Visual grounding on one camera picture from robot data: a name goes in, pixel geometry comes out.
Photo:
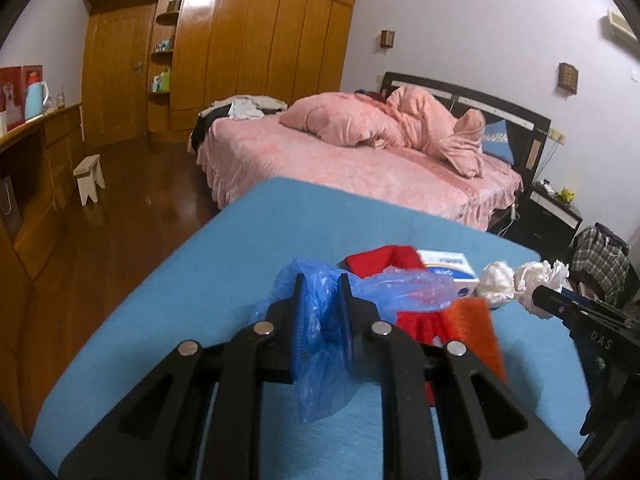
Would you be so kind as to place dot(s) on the black white nightstand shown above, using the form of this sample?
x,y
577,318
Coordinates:
x,y
545,225

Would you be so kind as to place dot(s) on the white tissue ball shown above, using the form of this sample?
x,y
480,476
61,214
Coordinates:
x,y
496,285

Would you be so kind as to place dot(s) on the orange foam fruit net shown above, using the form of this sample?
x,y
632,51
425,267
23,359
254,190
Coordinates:
x,y
468,320

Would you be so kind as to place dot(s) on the wooden sideboard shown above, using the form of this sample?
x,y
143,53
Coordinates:
x,y
40,156

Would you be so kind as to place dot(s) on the small white wooden stool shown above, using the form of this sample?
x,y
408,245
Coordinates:
x,y
89,177

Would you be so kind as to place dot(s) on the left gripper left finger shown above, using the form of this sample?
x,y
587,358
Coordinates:
x,y
196,415

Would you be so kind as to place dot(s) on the clothes pile on bed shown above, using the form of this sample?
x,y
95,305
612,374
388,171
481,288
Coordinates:
x,y
241,107

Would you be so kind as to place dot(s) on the blue pillow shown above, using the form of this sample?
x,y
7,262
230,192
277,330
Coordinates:
x,y
495,142

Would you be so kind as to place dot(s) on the white blue cardboard box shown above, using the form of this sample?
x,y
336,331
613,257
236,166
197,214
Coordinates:
x,y
453,264

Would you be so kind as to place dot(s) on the blue thermos kettle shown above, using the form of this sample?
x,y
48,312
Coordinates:
x,y
37,93

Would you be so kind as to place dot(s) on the yellow plush toy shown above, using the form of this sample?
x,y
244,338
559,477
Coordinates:
x,y
565,196

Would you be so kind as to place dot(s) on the blue plastic bag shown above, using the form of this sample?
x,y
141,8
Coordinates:
x,y
320,362

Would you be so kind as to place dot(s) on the white tissue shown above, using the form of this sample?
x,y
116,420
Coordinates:
x,y
533,274

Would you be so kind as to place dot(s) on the wooden wardrobe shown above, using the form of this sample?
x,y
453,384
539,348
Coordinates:
x,y
151,65

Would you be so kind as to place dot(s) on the pink crumpled duvet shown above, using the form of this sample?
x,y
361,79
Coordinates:
x,y
411,117

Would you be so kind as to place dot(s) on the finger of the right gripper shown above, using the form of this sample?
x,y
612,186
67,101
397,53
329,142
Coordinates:
x,y
587,297
593,319

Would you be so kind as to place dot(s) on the wall power socket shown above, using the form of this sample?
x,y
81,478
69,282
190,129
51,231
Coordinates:
x,y
556,136

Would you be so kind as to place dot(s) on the blue table cloth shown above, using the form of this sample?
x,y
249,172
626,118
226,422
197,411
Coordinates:
x,y
205,291

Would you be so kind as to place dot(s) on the red knit glove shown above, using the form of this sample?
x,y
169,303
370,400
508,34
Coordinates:
x,y
405,292

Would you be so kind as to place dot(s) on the black headboard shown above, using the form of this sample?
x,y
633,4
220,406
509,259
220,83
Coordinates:
x,y
527,131

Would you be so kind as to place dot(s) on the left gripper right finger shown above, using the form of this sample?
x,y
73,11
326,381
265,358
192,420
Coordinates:
x,y
445,413

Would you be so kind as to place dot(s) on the red gift box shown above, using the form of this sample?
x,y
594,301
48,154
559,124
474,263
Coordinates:
x,y
15,81

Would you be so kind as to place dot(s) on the wall lamp near bed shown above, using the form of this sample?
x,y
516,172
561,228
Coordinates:
x,y
568,78

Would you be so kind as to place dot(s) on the plaid bag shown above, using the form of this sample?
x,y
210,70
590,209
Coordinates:
x,y
599,259

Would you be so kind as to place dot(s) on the pink bed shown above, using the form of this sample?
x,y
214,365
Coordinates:
x,y
236,156

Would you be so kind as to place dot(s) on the far wall lamp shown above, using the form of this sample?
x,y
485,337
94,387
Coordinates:
x,y
387,39

